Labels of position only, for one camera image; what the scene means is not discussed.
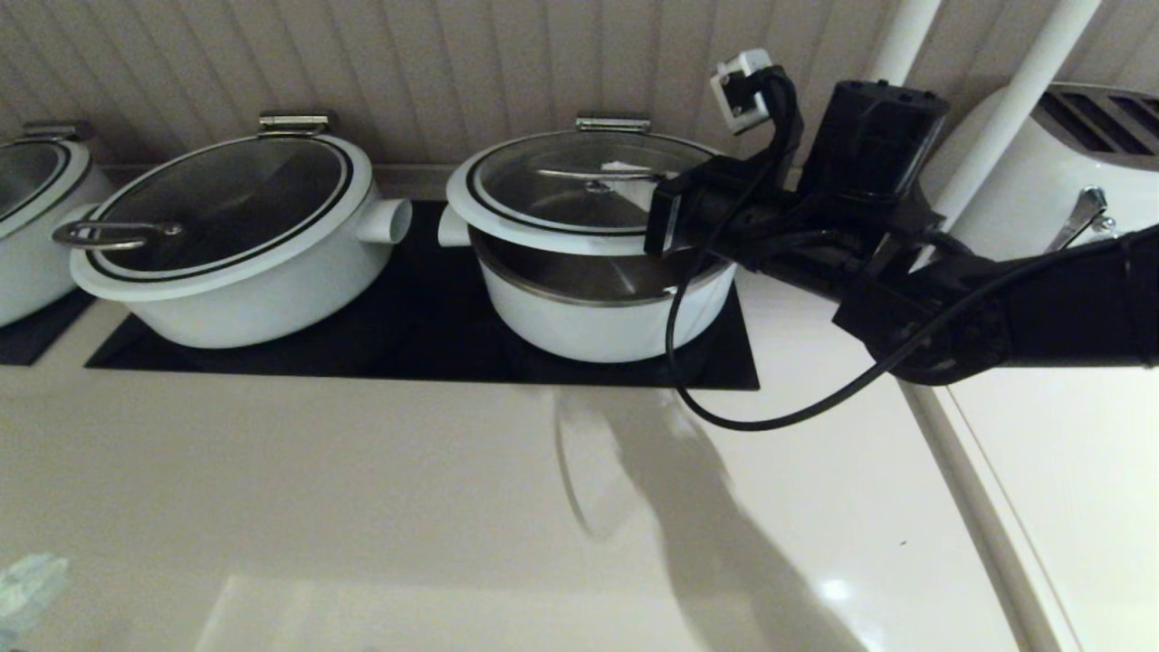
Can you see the black glass cooktop panel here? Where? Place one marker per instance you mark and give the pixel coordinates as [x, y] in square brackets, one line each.
[435, 349]
[36, 340]

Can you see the white toaster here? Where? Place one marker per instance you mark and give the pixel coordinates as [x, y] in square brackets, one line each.
[1023, 199]

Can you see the white round pole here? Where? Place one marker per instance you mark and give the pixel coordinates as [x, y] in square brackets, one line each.
[905, 41]
[1032, 91]

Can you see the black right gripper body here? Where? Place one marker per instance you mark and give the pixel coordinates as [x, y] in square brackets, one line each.
[770, 235]

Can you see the clear left gripper finger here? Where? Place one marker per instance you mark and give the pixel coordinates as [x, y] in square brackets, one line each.
[23, 616]
[32, 575]

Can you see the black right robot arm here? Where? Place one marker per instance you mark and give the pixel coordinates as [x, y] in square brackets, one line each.
[1087, 299]

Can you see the clear right gripper finger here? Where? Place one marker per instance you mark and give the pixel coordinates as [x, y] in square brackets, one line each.
[634, 168]

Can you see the glass lid white rim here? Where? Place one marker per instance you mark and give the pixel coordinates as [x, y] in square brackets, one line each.
[543, 239]
[27, 172]
[113, 235]

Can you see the white pot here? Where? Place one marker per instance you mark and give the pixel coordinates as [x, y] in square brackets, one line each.
[589, 330]
[272, 308]
[36, 281]

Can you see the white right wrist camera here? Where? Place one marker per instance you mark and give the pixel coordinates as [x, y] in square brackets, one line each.
[741, 91]

